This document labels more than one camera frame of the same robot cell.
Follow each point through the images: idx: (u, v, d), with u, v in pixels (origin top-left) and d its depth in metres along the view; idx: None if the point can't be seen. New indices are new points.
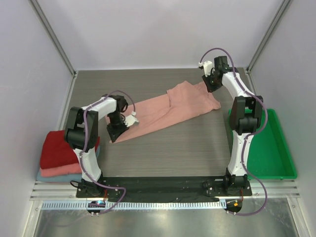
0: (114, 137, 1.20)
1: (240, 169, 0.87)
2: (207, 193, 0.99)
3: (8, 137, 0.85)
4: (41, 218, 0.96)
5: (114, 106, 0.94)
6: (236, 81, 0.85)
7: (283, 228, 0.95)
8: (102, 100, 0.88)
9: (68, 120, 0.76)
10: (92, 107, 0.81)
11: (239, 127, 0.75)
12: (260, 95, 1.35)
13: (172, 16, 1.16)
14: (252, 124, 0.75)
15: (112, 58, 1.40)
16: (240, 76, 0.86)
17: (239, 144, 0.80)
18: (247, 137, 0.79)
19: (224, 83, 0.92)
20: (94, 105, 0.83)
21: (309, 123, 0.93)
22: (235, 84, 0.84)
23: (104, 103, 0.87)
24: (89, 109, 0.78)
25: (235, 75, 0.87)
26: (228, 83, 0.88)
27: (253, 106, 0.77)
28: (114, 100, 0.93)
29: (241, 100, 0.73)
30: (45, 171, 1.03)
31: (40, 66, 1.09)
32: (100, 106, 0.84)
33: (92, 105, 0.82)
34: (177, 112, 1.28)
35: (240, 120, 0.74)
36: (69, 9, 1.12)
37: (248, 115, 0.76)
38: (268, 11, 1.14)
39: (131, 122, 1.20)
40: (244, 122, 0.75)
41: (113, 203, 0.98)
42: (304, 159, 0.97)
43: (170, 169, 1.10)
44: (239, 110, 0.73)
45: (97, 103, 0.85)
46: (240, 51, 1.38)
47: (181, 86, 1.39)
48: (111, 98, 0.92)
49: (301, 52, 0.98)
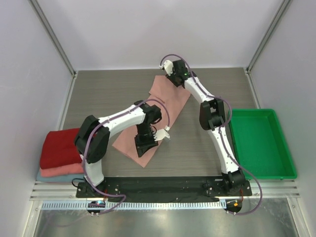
0: (140, 151, 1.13)
1: (232, 164, 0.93)
2: (207, 193, 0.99)
3: (7, 137, 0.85)
4: (41, 218, 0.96)
5: (141, 118, 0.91)
6: (197, 86, 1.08)
7: (282, 228, 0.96)
8: (127, 113, 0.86)
9: (81, 129, 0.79)
10: (108, 122, 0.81)
11: (210, 124, 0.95)
12: (260, 95, 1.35)
13: (172, 16, 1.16)
14: (218, 120, 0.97)
15: (112, 58, 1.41)
16: (198, 81, 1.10)
17: (217, 138, 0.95)
18: (220, 130, 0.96)
19: (186, 87, 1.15)
20: (112, 118, 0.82)
21: (309, 123, 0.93)
22: (197, 89, 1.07)
23: (126, 119, 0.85)
24: (102, 124, 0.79)
25: (195, 81, 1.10)
26: (190, 88, 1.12)
27: (217, 106, 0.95)
28: (144, 113, 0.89)
29: (206, 105, 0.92)
30: (45, 171, 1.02)
31: (40, 66, 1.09)
32: (119, 121, 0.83)
33: (109, 119, 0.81)
34: (173, 105, 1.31)
35: (209, 120, 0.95)
36: (69, 9, 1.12)
37: (214, 114, 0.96)
38: (268, 11, 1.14)
39: (161, 136, 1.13)
40: (213, 120, 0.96)
41: (114, 203, 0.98)
42: (304, 159, 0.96)
43: (171, 168, 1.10)
44: (206, 113, 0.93)
45: (117, 117, 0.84)
46: (240, 51, 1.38)
47: (157, 81, 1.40)
48: (140, 110, 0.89)
49: (301, 52, 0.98)
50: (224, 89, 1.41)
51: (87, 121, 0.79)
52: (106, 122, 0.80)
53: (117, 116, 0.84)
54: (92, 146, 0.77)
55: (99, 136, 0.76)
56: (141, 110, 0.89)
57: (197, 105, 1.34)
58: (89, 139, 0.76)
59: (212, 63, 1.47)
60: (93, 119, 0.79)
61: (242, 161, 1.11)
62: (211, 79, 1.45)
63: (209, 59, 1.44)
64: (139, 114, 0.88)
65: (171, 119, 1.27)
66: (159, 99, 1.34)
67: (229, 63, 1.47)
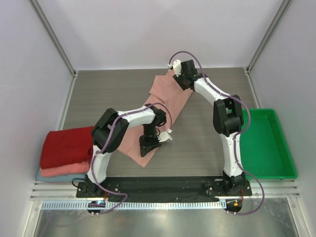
0: (144, 151, 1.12)
1: (237, 169, 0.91)
2: (207, 193, 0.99)
3: (8, 137, 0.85)
4: (41, 218, 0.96)
5: (150, 119, 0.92)
6: (208, 86, 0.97)
7: (282, 228, 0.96)
8: (140, 111, 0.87)
9: (100, 120, 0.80)
10: (127, 116, 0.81)
11: (226, 129, 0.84)
12: (260, 95, 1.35)
13: (171, 16, 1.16)
14: (236, 122, 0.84)
15: (112, 58, 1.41)
16: (210, 81, 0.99)
17: (229, 144, 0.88)
18: (235, 137, 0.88)
19: (197, 90, 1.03)
20: (130, 113, 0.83)
21: (310, 123, 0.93)
22: (209, 89, 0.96)
23: (141, 115, 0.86)
24: (121, 116, 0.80)
25: (206, 81, 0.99)
26: (201, 89, 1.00)
27: (232, 106, 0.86)
28: (153, 113, 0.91)
29: (220, 103, 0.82)
30: (45, 171, 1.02)
31: (40, 66, 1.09)
32: (135, 116, 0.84)
33: (127, 113, 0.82)
34: (173, 104, 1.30)
35: (225, 122, 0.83)
36: (69, 9, 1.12)
37: (230, 115, 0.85)
38: (268, 11, 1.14)
39: (164, 138, 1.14)
40: (230, 123, 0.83)
41: (115, 203, 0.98)
42: (305, 159, 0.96)
43: (171, 168, 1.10)
44: (221, 113, 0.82)
45: (134, 113, 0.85)
46: (240, 51, 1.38)
47: (157, 82, 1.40)
48: (151, 110, 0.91)
49: (301, 52, 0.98)
50: (223, 89, 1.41)
51: (107, 112, 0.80)
52: (124, 115, 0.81)
53: (133, 112, 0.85)
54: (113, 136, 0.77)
55: (120, 127, 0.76)
56: (152, 110, 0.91)
57: (197, 105, 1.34)
58: (112, 129, 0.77)
59: (212, 63, 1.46)
60: (112, 112, 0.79)
61: (242, 160, 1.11)
62: (211, 78, 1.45)
63: (210, 59, 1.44)
64: (151, 114, 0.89)
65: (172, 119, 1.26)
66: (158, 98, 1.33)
67: (229, 63, 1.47)
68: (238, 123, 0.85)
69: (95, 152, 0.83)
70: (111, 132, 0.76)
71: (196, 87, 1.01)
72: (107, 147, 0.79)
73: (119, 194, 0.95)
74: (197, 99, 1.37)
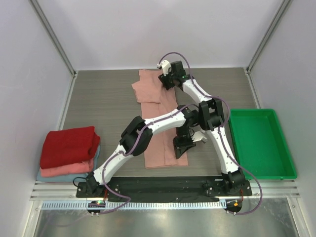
0: (178, 152, 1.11)
1: (232, 164, 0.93)
2: (207, 193, 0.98)
3: (8, 137, 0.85)
4: (41, 218, 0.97)
5: (180, 124, 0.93)
6: (194, 88, 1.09)
7: (282, 227, 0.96)
8: (170, 116, 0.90)
9: (130, 125, 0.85)
10: (153, 124, 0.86)
11: (209, 125, 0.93)
12: (260, 95, 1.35)
13: (172, 15, 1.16)
14: (217, 120, 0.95)
15: (113, 57, 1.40)
16: (197, 83, 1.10)
17: (216, 139, 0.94)
18: (219, 130, 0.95)
19: (184, 89, 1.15)
20: (156, 121, 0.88)
21: (310, 124, 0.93)
22: (195, 90, 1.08)
23: (168, 122, 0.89)
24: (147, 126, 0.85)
25: (193, 83, 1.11)
26: (187, 89, 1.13)
27: (215, 106, 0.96)
28: (184, 119, 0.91)
29: (204, 105, 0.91)
30: (45, 171, 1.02)
31: (39, 66, 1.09)
32: (162, 124, 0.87)
33: (154, 122, 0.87)
34: (165, 99, 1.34)
35: (208, 120, 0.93)
36: (69, 9, 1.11)
37: (213, 114, 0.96)
38: (267, 11, 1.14)
39: (199, 136, 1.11)
40: (212, 120, 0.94)
41: (121, 203, 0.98)
42: (304, 159, 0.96)
43: (171, 168, 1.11)
44: (205, 113, 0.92)
45: (161, 120, 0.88)
46: (240, 51, 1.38)
47: (138, 89, 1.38)
48: (181, 114, 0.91)
49: (301, 52, 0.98)
50: (224, 89, 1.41)
51: (136, 119, 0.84)
52: (150, 124, 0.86)
53: (161, 118, 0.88)
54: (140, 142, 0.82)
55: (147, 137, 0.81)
56: (182, 115, 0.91)
57: None
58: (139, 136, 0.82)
59: (212, 63, 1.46)
60: (140, 120, 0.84)
61: (242, 161, 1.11)
62: (211, 78, 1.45)
63: (210, 59, 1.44)
64: (180, 119, 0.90)
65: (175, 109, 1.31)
66: (151, 102, 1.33)
67: (229, 63, 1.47)
68: (220, 122, 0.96)
69: (117, 151, 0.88)
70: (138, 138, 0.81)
71: (183, 87, 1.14)
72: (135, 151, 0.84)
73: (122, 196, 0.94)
74: None
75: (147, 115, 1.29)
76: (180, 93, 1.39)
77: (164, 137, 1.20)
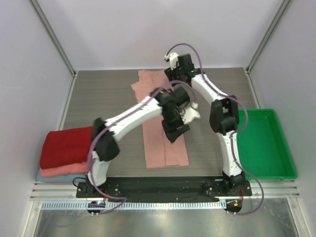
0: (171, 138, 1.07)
1: (236, 168, 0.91)
2: (207, 193, 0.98)
3: (8, 137, 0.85)
4: (41, 218, 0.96)
5: (158, 113, 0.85)
6: (207, 85, 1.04)
7: (283, 227, 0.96)
8: (138, 110, 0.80)
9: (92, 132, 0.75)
10: (116, 125, 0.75)
11: (222, 128, 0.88)
12: (259, 96, 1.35)
13: (172, 15, 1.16)
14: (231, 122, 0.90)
15: (112, 57, 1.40)
16: (209, 81, 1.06)
17: (226, 143, 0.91)
18: (231, 135, 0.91)
19: (194, 86, 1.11)
20: (119, 120, 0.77)
21: (309, 124, 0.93)
22: (207, 87, 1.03)
23: (136, 117, 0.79)
24: (109, 128, 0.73)
25: (204, 80, 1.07)
26: (198, 86, 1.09)
27: (229, 106, 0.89)
28: (159, 106, 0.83)
29: (217, 104, 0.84)
30: (45, 171, 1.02)
31: (39, 66, 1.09)
32: (128, 122, 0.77)
33: (117, 122, 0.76)
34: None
35: (222, 122, 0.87)
36: (69, 8, 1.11)
37: (226, 115, 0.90)
38: (267, 11, 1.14)
39: (191, 115, 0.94)
40: (226, 123, 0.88)
41: (118, 203, 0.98)
42: (304, 159, 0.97)
43: (171, 168, 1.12)
44: (219, 114, 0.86)
45: (125, 117, 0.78)
46: (240, 51, 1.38)
47: (138, 89, 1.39)
48: (152, 102, 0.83)
49: (301, 52, 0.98)
50: (223, 89, 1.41)
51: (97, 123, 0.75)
52: (113, 125, 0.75)
53: (126, 116, 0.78)
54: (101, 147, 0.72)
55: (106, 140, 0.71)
56: (156, 101, 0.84)
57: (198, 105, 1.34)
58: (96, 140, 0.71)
59: (213, 63, 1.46)
60: (100, 124, 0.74)
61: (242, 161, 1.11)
62: (211, 78, 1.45)
63: (210, 59, 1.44)
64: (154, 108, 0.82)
65: None
66: None
67: (229, 63, 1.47)
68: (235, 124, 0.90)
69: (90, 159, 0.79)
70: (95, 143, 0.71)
71: (194, 83, 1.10)
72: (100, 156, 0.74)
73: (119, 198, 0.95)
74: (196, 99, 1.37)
75: None
76: None
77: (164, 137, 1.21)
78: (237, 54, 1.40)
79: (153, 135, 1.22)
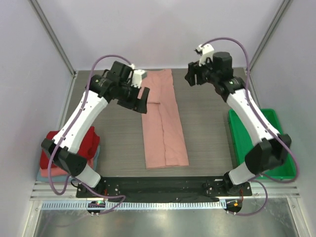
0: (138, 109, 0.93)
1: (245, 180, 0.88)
2: (207, 193, 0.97)
3: (7, 137, 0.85)
4: (41, 218, 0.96)
5: (102, 104, 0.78)
6: (250, 108, 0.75)
7: (282, 228, 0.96)
8: (80, 113, 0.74)
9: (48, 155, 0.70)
10: (65, 138, 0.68)
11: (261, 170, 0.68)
12: (259, 95, 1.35)
13: (172, 16, 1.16)
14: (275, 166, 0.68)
15: (113, 57, 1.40)
16: (256, 104, 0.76)
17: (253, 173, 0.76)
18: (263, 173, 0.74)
19: (229, 103, 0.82)
20: (67, 132, 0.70)
21: (309, 124, 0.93)
22: (250, 112, 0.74)
23: (82, 120, 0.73)
24: (59, 145, 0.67)
25: (249, 101, 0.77)
26: (236, 106, 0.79)
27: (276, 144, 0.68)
28: (102, 96, 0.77)
29: (265, 145, 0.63)
30: (45, 171, 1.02)
31: (39, 66, 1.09)
32: (76, 129, 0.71)
33: (64, 135, 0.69)
34: (165, 99, 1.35)
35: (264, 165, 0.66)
36: (69, 8, 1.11)
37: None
38: (267, 11, 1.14)
39: (138, 77, 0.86)
40: (269, 166, 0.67)
41: (114, 203, 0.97)
42: (304, 159, 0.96)
43: (170, 169, 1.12)
44: (263, 157, 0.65)
45: (71, 127, 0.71)
46: (240, 51, 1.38)
47: None
48: (91, 97, 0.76)
49: (301, 52, 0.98)
50: None
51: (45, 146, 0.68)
52: (62, 140, 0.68)
53: (71, 124, 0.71)
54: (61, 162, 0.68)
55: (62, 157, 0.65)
56: (94, 94, 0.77)
57: (198, 105, 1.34)
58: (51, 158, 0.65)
59: None
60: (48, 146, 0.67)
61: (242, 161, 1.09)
62: None
63: None
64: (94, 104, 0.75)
65: (175, 109, 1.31)
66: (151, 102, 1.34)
67: None
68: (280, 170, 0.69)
69: None
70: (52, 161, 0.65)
71: (230, 100, 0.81)
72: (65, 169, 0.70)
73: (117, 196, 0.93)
74: (196, 98, 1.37)
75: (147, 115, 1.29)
76: (180, 93, 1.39)
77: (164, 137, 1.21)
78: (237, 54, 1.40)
79: (153, 134, 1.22)
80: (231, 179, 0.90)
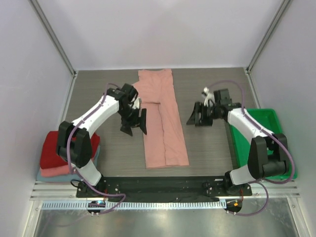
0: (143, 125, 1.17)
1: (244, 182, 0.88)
2: (207, 193, 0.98)
3: (8, 137, 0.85)
4: (41, 218, 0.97)
5: (116, 107, 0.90)
6: (246, 119, 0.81)
7: (283, 228, 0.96)
8: (98, 107, 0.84)
9: (59, 138, 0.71)
10: (84, 122, 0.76)
11: (265, 174, 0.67)
12: (259, 95, 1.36)
13: (172, 16, 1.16)
14: (277, 168, 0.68)
15: (113, 57, 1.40)
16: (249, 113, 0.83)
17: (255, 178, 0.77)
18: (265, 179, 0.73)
19: (230, 121, 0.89)
20: (86, 118, 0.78)
21: (309, 124, 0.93)
22: (246, 122, 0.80)
23: (100, 112, 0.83)
24: (78, 126, 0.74)
25: (243, 112, 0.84)
26: (235, 121, 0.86)
27: (274, 147, 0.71)
28: (116, 100, 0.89)
29: (259, 141, 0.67)
30: (45, 171, 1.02)
31: (40, 66, 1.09)
32: (94, 118, 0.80)
33: (84, 119, 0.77)
34: (166, 99, 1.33)
35: (265, 166, 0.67)
36: (69, 8, 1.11)
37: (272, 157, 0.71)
38: (267, 11, 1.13)
39: (137, 102, 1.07)
40: (270, 168, 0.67)
41: (114, 203, 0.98)
42: (304, 159, 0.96)
43: (171, 168, 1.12)
44: (260, 154, 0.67)
45: (91, 115, 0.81)
46: (240, 51, 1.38)
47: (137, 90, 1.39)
48: (109, 98, 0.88)
49: (301, 52, 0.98)
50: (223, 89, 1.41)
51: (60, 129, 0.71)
52: (81, 123, 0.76)
53: (91, 113, 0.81)
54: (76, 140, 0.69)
55: (80, 136, 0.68)
56: (112, 98, 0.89)
57: None
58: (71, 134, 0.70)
59: (212, 62, 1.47)
60: (68, 125, 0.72)
61: (242, 161, 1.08)
62: (211, 78, 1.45)
63: (210, 59, 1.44)
64: (112, 103, 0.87)
65: (176, 109, 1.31)
66: (151, 102, 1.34)
67: (229, 63, 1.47)
68: (280, 172, 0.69)
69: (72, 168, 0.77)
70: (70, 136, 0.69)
71: (230, 118, 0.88)
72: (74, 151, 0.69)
73: (117, 195, 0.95)
74: (196, 98, 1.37)
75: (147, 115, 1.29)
76: (180, 93, 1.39)
77: (165, 137, 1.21)
78: (237, 54, 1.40)
79: (153, 135, 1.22)
80: (231, 179, 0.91)
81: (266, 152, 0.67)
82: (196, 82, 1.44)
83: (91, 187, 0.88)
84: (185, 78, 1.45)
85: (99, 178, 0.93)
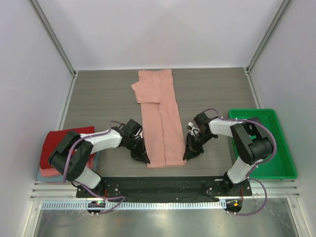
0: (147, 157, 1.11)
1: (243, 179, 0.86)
2: (207, 193, 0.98)
3: (7, 137, 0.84)
4: (41, 218, 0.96)
5: (117, 142, 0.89)
6: (223, 119, 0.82)
7: (283, 228, 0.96)
8: (106, 133, 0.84)
9: (59, 143, 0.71)
10: (90, 138, 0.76)
11: (255, 156, 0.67)
12: (259, 95, 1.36)
13: (172, 16, 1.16)
14: (263, 147, 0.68)
15: (113, 57, 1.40)
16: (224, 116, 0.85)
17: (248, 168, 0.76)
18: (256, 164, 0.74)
19: (214, 131, 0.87)
20: (94, 135, 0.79)
21: (309, 125, 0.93)
22: (222, 122, 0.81)
23: (106, 137, 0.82)
24: (84, 138, 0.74)
25: (220, 117, 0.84)
26: (217, 129, 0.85)
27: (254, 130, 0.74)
28: (120, 135, 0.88)
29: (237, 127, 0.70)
30: (45, 171, 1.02)
31: (40, 66, 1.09)
32: (100, 138, 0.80)
33: (91, 136, 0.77)
34: (166, 99, 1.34)
35: (252, 148, 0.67)
36: (69, 8, 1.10)
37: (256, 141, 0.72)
38: (268, 11, 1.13)
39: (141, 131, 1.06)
40: (257, 149, 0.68)
41: (114, 203, 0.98)
42: (304, 160, 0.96)
43: (170, 169, 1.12)
44: (242, 138, 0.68)
45: (98, 135, 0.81)
46: (240, 51, 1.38)
47: (138, 89, 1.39)
48: (116, 132, 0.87)
49: (301, 53, 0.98)
50: (224, 89, 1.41)
51: (68, 135, 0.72)
52: (88, 137, 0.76)
53: (98, 134, 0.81)
54: (77, 149, 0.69)
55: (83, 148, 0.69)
56: (118, 133, 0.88)
57: (198, 104, 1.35)
58: (75, 142, 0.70)
59: (212, 62, 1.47)
60: (74, 135, 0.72)
61: None
62: (211, 78, 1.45)
63: (210, 59, 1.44)
64: (117, 136, 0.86)
65: (175, 109, 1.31)
66: (151, 102, 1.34)
67: (229, 63, 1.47)
68: (268, 150, 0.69)
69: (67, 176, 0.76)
70: (75, 144, 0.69)
71: (212, 129, 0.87)
72: (72, 158, 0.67)
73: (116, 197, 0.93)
74: (197, 98, 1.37)
75: (147, 116, 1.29)
76: (180, 93, 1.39)
77: (165, 137, 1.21)
78: (237, 54, 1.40)
79: (153, 135, 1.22)
80: (231, 179, 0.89)
81: (247, 134, 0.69)
82: (196, 82, 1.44)
83: (88, 189, 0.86)
84: (185, 78, 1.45)
85: (98, 181, 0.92)
